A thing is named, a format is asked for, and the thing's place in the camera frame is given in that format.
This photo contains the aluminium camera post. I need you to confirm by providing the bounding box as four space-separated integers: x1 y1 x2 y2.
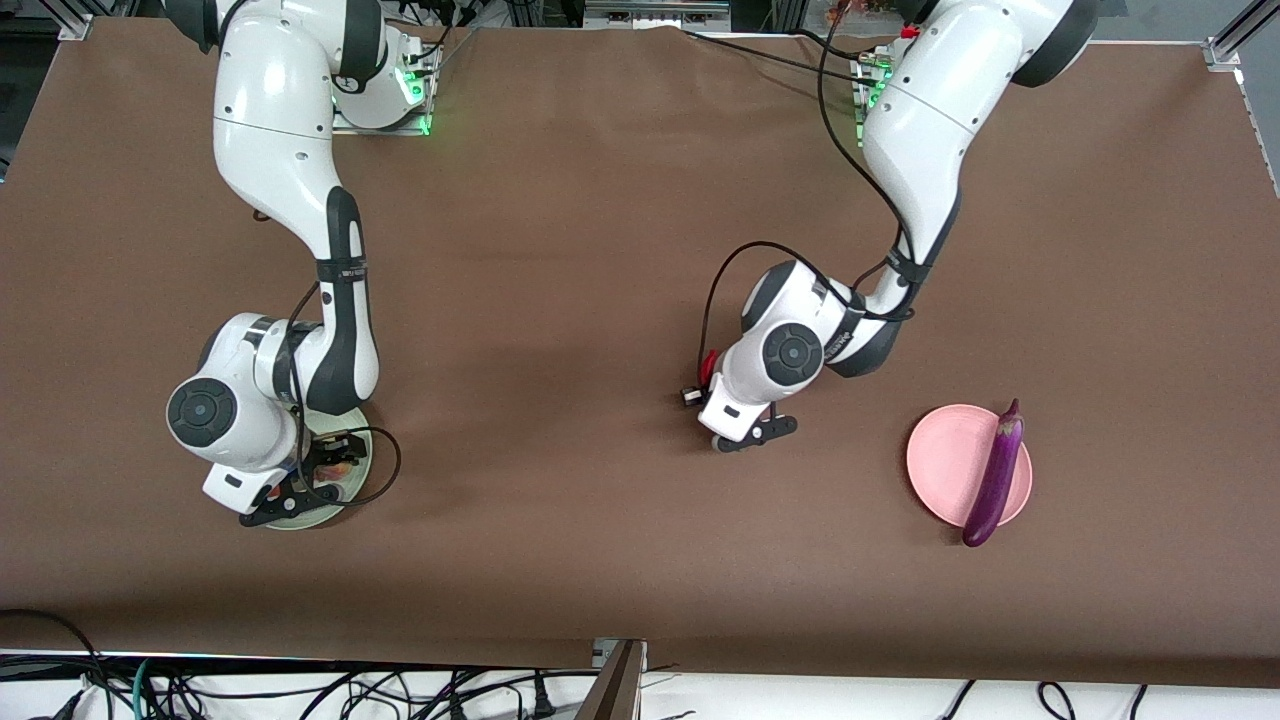
575 638 649 720

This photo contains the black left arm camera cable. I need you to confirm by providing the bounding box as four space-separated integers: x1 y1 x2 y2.
697 0 918 376

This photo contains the thin black cable on cover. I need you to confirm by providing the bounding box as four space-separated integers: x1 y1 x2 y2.
680 28 863 83

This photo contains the black looping floor cable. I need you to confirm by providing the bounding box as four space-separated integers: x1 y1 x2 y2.
0 608 116 720

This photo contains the purple eggplant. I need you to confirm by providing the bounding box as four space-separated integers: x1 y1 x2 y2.
962 398 1025 548

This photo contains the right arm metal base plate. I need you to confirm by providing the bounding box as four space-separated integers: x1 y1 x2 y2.
335 105 433 136

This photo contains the green round plate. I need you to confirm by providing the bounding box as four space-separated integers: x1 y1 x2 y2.
262 405 374 530

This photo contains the silver aluminium frame beam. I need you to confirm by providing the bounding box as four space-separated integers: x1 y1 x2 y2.
583 0 733 31

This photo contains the pink round plate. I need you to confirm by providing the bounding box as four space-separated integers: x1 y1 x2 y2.
906 404 1033 530

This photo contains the aluminium corner profile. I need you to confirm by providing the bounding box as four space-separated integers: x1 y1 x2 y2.
1205 0 1280 73
40 0 96 41

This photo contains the brown table cover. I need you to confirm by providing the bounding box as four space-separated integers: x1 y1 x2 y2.
0 18 1280 691

